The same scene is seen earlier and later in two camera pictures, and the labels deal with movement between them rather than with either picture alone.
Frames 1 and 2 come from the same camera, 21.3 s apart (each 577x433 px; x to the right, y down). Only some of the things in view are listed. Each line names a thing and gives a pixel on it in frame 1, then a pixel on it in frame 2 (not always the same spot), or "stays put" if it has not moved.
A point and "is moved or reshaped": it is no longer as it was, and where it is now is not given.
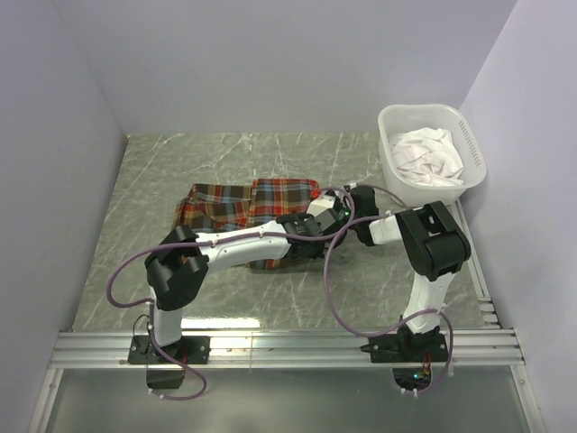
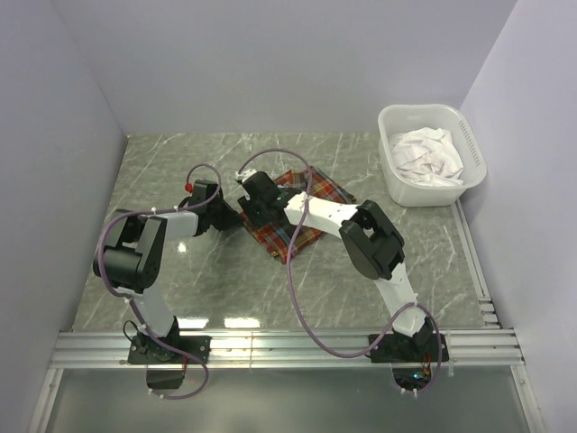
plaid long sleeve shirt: (216, 208) is moved or reshaped
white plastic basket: (429, 152) stays put
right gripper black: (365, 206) to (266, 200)
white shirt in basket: (428, 156) stays put
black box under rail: (164, 378) stays put
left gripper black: (320, 253) to (232, 217)
